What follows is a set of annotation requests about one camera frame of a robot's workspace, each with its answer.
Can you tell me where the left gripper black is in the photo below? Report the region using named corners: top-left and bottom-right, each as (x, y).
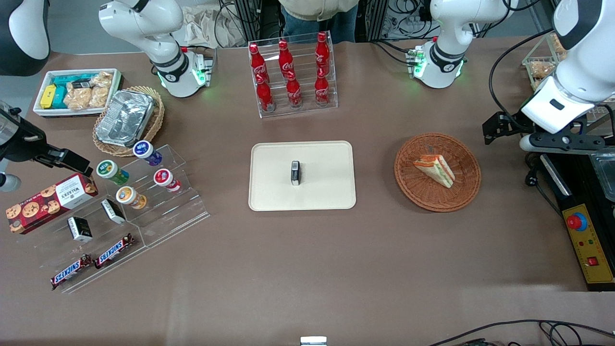
top-left (483, 111), bottom-right (534, 145)

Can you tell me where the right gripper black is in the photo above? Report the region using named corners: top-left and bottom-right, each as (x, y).
top-left (0, 107), bottom-right (93, 177)

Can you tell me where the triangular sandwich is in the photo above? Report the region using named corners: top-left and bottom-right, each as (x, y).
top-left (413, 154), bottom-right (456, 189)

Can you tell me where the aluminium foil tray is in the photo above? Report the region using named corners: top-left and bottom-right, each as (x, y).
top-left (95, 89), bottom-right (155, 148)

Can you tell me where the round brown wicker basket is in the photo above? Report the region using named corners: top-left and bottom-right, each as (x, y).
top-left (394, 133), bottom-right (481, 212)

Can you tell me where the oval light wicker basket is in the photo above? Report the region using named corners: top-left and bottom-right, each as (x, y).
top-left (92, 86), bottom-right (165, 158)

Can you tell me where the cream rectangular tray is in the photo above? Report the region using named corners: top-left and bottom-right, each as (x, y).
top-left (248, 141), bottom-right (357, 211)

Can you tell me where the green yogurt cup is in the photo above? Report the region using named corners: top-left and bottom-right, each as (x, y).
top-left (96, 160), bottom-right (130, 186)

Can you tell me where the red cookie box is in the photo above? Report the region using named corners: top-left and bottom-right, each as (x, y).
top-left (6, 173), bottom-right (99, 235)

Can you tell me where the white plastic bin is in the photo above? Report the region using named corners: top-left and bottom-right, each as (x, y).
top-left (32, 68), bottom-right (123, 118)

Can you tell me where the small black white carton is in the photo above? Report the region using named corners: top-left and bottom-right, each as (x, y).
top-left (101, 198), bottom-right (127, 225)
top-left (67, 216), bottom-right (93, 243)

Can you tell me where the yellow snack box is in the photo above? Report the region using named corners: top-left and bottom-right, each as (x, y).
top-left (40, 85), bottom-right (58, 110)

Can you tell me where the orange yogurt cup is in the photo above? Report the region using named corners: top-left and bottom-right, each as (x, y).
top-left (115, 186), bottom-right (148, 210)

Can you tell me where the purple yogurt cup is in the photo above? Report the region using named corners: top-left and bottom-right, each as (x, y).
top-left (133, 140), bottom-right (163, 167)

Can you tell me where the long teal snack box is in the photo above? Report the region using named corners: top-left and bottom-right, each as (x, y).
top-left (52, 74), bottom-right (95, 87)

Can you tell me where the black tabletop appliance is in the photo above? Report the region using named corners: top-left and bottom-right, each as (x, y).
top-left (539, 150), bottom-right (615, 226)

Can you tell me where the red yogurt cup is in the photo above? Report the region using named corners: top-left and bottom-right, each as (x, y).
top-left (153, 169), bottom-right (182, 193)

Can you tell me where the snickers chocolate bar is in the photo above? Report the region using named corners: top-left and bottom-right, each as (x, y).
top-left (50, 254), bottom-right (92, 291)
top-left (94, 233), bottom-right (135, 269)

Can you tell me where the metal pan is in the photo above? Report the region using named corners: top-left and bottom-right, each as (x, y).
top-left (590, 152), bottom-right (615, 203)

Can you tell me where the red emergency stop button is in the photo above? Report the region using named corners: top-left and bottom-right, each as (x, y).
top-left (566, 212), bottom-right (588, 232)

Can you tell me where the clear acrylic stepped stand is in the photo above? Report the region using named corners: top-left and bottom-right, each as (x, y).
top-left (36, 144), bottom-right (211, 295)

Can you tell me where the yellow black control box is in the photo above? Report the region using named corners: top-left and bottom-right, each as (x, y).
top-left (562, 203), bottom-right (615, 292)

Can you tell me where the red cola bottle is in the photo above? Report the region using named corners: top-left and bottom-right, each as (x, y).
top-left (286, 71), bottom-right (303, 109)
top-left (315, 32), bottom-right (332, 76)
top-left (249, 43), bottom-right (268, 83)
top-left (278, 40), bottom-right (295, 78)
top-left (314, 69), bottom-right (331, 107)
top-left (256, 74), bottom-right (275, 112)

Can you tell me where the beige crumpled paper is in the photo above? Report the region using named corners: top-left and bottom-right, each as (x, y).
top-left (182, 4), bottom-right (246, 49)

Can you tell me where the clear acrylic bottle rack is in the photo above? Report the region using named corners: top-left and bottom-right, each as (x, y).
top-left (248, 31), bottom-right (338, 119)

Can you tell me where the person in beige sweater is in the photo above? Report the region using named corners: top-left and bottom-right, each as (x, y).
top-left (278, 0), bottom-right (360, 44)

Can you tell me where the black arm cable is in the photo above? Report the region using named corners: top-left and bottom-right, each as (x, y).
top-left (488, 29), bottom-right (555, 133)

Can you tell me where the black power cable with plug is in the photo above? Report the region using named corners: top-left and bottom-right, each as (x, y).
top-left (525, 153), bottom-right (568, 218)

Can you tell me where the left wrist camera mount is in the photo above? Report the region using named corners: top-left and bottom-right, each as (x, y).
top-left (519, 134), bottom-right (607, 153)

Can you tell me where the black metal frame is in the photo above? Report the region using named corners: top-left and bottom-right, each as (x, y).
top-left (357, 0), bottom-right (391, 42)
top-left (234, 0), bottom-right (285, 45)

